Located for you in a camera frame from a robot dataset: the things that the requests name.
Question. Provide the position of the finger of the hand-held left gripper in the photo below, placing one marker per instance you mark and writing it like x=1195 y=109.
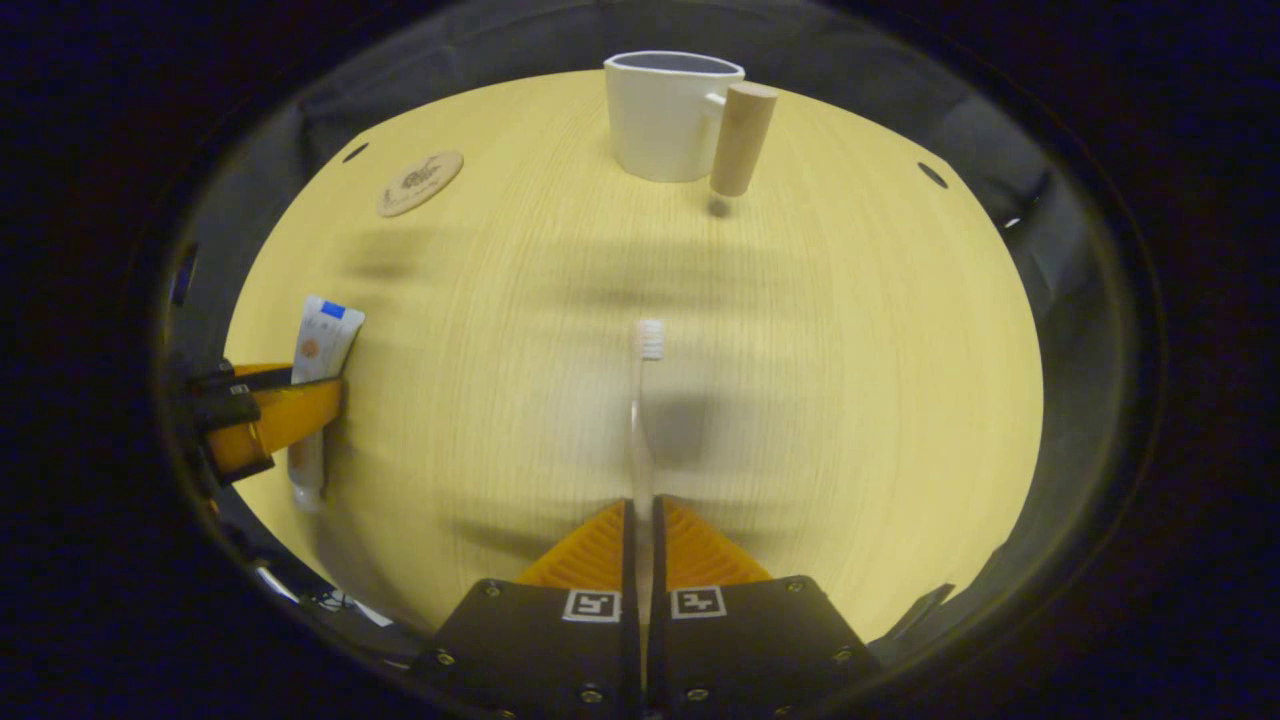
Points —
x=290 y=415
x=250 y=377

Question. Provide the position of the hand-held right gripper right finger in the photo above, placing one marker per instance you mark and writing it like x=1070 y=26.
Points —
x=750 y=650

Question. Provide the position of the white toothpaste tube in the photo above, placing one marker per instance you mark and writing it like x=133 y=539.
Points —
x=325 y=340

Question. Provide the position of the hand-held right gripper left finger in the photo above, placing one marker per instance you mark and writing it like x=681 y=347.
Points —
x=540 y=650

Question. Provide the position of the round brown coaster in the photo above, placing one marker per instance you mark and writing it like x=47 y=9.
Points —
x=420 y=184

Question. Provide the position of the beige toothbrush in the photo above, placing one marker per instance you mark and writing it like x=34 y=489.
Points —
x=650 y=340

